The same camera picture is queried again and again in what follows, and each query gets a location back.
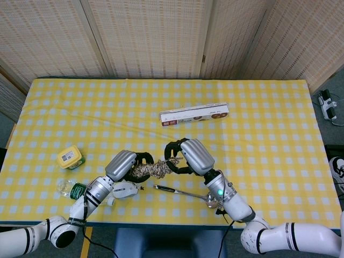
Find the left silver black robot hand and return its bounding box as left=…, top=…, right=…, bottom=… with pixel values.
left=104, top=149, right=154, bottom=183

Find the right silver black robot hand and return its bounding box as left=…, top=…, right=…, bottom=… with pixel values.
left=163, top=138, right=216, bottom=178

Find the braided beige rope bundle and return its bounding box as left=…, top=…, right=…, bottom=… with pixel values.
left=128, top=156, right=185, bottom=190

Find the long white cardboard box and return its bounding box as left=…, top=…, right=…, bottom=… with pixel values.
left=160, top=102, right=230, bottom=128

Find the white computer mouse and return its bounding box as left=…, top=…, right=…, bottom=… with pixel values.
left=112, top=181, right=139, bottom=199

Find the stainless steel ladle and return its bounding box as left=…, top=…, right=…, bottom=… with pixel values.
left=153, top=184, right=220, bottom=210

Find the yellow lidded plastic tub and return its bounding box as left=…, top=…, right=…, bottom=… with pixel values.
left=56, top=145, right=86, bottom=171

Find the clear green-label water bottle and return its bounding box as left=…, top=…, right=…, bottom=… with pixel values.
left=56, top=180, right=116, bottom=206

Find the yellow white checkered tablecloth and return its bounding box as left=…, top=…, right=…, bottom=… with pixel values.
left=0, top=78, right=342, bottom=230

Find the yellow floor tape strip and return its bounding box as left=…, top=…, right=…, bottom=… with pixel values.
left=80, top=227, right=94, bottom=258

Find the blue chair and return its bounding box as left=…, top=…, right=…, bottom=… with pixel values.
left=114, top=227, right=227, bottom=258

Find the narrow woven screen panel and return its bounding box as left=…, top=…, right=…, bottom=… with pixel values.
left=200, top=0, right=269, bottom=80

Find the small woven screen panel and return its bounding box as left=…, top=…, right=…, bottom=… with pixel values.
left=0, top=67, right=30, bottom=123

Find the black flat object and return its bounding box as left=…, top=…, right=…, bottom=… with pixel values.
left=324, top=144, right=344, bottom=159

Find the white power strip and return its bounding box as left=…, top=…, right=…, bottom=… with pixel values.
left=318, top=90, right=338, bottom=120

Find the black white sneaker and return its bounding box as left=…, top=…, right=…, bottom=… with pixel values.
left=329, top=156, right=344, bottom=193

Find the wide woven screen panel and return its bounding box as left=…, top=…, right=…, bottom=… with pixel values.
left=0, top=0, right=110, bottom=87

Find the slanted woven screen panel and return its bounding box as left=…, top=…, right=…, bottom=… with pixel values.
left=246, top=0, right=344, bottom=94

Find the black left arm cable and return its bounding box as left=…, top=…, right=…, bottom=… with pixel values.
left=80, top=195, right=115, bottom=258

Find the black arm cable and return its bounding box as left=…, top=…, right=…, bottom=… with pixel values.
left=80, top=195, right=115, bottom=258
left=217, top=211, right=235, bottom=258

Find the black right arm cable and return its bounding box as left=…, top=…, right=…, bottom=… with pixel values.
left=217, top=211, right=235, bottom=258

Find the grey cable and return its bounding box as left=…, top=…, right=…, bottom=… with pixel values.
left=331, top=92, right=344, bottom=127

